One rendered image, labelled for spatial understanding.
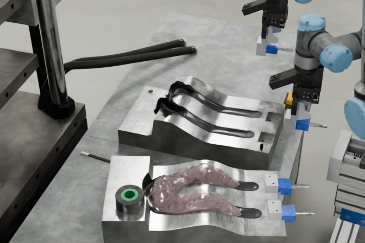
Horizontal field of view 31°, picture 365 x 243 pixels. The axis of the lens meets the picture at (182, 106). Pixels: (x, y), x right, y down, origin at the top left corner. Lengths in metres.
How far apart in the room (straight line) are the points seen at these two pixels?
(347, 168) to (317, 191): 1.32
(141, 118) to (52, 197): 0.40
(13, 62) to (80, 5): 2.53
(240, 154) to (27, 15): 0.87
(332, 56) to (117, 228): 0.73
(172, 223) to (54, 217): 0.37
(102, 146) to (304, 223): 1.20
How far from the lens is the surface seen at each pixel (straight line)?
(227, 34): 2.75
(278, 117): 2.19
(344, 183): 1.93
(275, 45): 2.42
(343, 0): 4.81
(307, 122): 2.06
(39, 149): 2.24
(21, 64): 2.19
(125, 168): 1.94
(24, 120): 2.37
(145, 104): 2.25
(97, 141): 2.21
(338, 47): 1.79
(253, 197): 1.93
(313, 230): 3.03
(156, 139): 2.12
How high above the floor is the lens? 2.22
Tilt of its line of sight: 37 degrees down
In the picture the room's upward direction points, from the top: 1 degrees counter-clockwise
